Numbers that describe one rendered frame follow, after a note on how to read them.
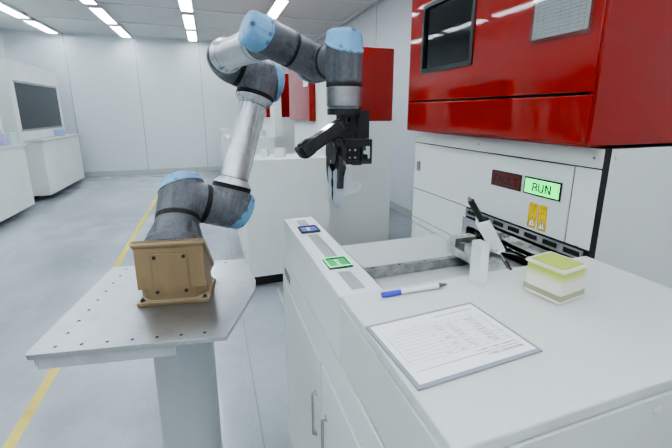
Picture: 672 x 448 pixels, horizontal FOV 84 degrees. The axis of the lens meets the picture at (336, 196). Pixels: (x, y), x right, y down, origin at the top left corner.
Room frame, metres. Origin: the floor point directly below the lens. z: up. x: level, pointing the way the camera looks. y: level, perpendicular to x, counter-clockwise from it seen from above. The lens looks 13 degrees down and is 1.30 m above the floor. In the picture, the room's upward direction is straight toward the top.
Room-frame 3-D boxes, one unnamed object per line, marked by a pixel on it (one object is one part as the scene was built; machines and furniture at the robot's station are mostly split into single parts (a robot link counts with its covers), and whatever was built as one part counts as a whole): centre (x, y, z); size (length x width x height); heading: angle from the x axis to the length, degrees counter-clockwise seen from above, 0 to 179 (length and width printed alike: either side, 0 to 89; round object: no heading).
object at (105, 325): (0.91, 0.45, 0.75); 0.45 x 0.44 x 0.13; 100
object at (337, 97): (0.80, -0.02, 1.33); 0.08 x 0.08 x 0.05
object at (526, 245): (1.05, -0.52, 0.89); 0.44 x 0.02 x 0.10; 19
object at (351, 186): (0.78, -0.03, 1.14); 0.06 x 0.03 x 0.09; 109
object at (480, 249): (0.70, -0.30, 1.03); 0.06 x 0.04 x 0.13; 109
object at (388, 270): (1.06, -0.23, 0.84); 0.50 x 0.02 x 0.03; 109
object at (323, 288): (0.91, 0.04, 0.89); 0.55 x 0.09 x 0.14; 19
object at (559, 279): (0.64, -0.41, 1.00); 0.07 x 0.07 x 0.07; 28
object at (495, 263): (0.99, -0.46, 0.87); 0.36 x 0.08 x 0.03; 19
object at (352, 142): (0.80, -0.02, 1.25); 0.09 x 0.08 x 0.12; 109
